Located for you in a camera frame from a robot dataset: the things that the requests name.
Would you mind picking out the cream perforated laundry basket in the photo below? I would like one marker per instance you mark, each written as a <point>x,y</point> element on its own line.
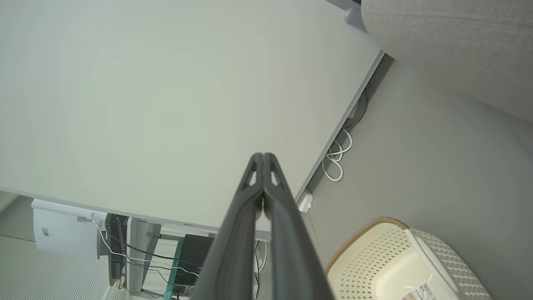
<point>383,266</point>

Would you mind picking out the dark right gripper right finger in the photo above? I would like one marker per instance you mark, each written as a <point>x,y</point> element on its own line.
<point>291,250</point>

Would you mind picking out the white box appliance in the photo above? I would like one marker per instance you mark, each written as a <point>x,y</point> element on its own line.
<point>66,231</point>

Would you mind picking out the large white partition panel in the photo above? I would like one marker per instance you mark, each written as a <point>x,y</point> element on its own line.
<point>166,104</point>

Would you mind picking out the teal metal stand leg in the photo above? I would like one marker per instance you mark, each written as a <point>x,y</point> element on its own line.
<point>174,266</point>

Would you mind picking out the white power strip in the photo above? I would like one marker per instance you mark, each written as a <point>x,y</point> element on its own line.
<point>305,201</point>

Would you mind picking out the grey fabric sofa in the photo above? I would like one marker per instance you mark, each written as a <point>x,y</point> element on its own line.
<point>458,46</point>

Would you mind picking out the printed paper label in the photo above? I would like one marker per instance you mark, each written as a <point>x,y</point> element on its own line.
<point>420,291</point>

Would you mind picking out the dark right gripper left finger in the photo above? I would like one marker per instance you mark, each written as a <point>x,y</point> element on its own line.
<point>233,241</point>

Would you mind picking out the black computer box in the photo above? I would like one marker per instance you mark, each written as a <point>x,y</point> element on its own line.
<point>193,260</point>

